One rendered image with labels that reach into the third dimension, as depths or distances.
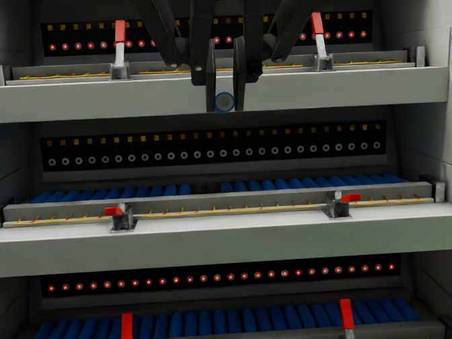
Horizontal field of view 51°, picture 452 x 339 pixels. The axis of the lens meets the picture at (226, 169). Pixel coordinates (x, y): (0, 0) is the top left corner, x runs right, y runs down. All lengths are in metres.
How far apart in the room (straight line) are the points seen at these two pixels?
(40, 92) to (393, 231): 0.47
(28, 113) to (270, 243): 0.34
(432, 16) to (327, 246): 0.35
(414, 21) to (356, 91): 0.19
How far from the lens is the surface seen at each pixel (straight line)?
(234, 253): 0.58
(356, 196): 0.54
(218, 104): 0.42
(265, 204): 0.62
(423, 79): 0.67
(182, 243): 0.57
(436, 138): 0.72
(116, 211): 0.52
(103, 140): 0.75
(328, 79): 0.63
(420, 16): 0.77
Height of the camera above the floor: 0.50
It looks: 10 degrees up
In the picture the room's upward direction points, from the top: 4 degrees counter-clockwise
